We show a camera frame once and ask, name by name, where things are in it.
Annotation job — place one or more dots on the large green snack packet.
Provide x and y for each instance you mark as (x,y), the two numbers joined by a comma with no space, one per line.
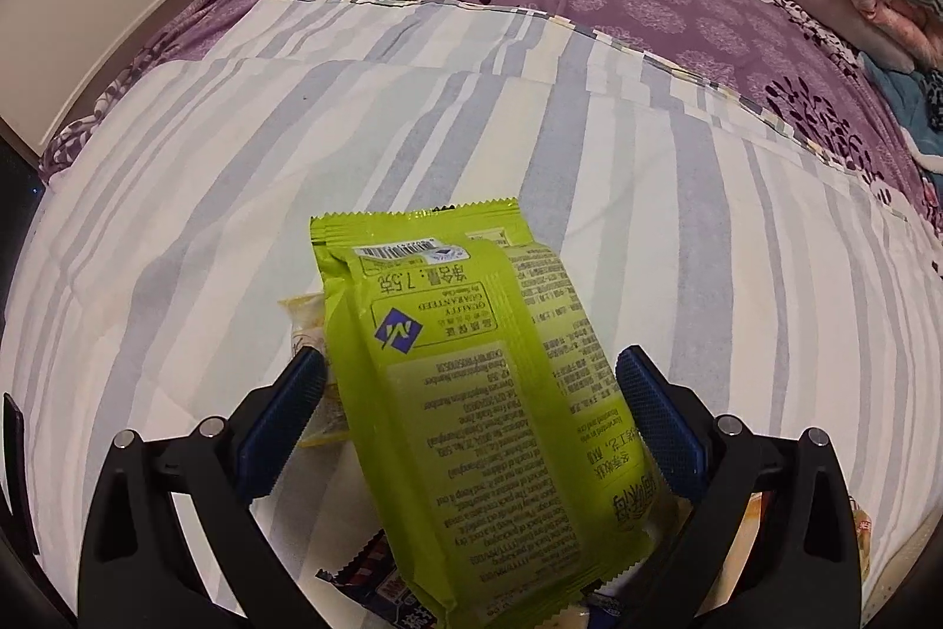
(471,415)

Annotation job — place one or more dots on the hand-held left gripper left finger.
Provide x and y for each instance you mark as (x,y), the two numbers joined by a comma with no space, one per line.
(284,423)

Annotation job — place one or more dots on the striped bed sheet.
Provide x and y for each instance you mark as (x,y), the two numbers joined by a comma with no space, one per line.
(221,194)

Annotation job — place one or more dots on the blue cracker packet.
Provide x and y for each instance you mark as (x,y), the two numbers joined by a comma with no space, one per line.
(368,577)

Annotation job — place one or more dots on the pink folded quilt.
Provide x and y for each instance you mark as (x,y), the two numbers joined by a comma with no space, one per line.
(899,21)

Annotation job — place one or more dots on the small yellow snack packet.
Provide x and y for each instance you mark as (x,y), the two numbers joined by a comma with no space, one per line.
(309,319)

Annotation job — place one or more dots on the tan snack packet red label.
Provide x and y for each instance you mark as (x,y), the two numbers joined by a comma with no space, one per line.
(755,526)

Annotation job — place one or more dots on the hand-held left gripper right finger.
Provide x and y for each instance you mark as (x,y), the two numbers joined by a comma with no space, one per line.
(663,423)

